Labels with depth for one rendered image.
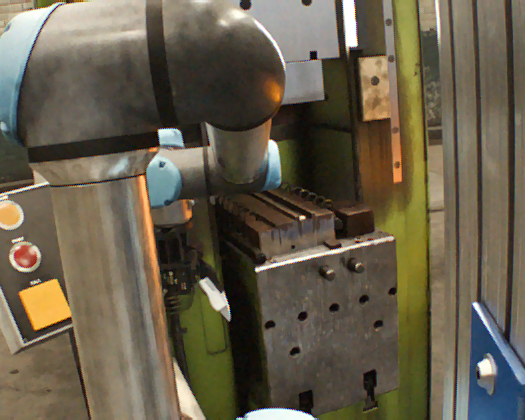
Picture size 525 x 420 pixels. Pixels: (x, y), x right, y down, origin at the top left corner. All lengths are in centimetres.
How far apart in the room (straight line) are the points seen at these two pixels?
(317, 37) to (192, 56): 98
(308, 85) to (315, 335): 61
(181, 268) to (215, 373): 73
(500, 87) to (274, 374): 131
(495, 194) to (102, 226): 33
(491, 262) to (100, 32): 34
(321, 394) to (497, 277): 135
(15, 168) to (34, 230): 647
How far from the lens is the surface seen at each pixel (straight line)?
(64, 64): 49
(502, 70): 25
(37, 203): 118
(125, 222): 50
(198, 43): 47
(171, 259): 100
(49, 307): 111
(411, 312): 192
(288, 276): 142
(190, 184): 86
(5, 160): 763
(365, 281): 152
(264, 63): 51
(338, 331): 154
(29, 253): 113
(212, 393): 171
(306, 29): 142
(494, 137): 26
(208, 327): 162
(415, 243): 184
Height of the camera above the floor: 140
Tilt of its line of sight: 15 degrees down
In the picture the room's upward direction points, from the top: 6 degrees counter-clockwise
